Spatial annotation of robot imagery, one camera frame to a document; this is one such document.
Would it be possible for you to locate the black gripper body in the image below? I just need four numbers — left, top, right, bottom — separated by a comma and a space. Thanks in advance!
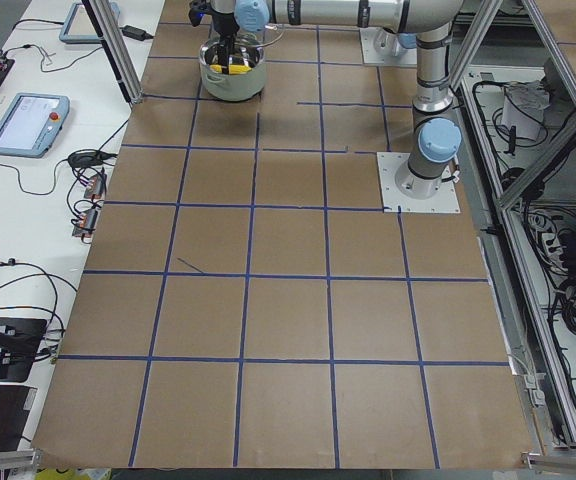
212, 10, 237, 50

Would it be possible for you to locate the yellow corn cob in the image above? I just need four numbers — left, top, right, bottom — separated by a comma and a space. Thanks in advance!
210, 64, 252, 75

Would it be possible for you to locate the glass pot lid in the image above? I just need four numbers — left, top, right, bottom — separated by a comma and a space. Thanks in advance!
240, 24, 286, 48

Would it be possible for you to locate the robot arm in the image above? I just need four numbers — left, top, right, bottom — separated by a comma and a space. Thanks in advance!
189, 1, 462, 199
372, 27, 417, 57

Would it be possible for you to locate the black power adapter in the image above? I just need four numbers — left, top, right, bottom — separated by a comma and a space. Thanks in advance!
121, 25, 154, 41

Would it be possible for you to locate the far teach pendant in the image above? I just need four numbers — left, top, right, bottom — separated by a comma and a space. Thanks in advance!
59, 2, 100, 44

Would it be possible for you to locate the teach pendant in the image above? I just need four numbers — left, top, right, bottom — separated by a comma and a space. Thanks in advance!
0, 92, 70, 158
59, 2, 100, 44

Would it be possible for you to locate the near teach pendant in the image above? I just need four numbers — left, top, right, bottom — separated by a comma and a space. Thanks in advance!
0, 92, 70, 158

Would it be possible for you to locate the brown paper table cover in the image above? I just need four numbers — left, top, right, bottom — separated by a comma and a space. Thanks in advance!
34, 1, 532, 469

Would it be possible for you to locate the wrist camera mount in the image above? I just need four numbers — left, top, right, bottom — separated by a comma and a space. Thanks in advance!
188, 0, 210, 27

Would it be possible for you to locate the aluminium frame post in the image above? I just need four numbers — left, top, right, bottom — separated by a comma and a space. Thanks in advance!
82, 0, 143, 105

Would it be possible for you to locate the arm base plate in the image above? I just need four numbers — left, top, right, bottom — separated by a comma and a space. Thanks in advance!
377, 152, 461, 214
360, 27, 417, 68

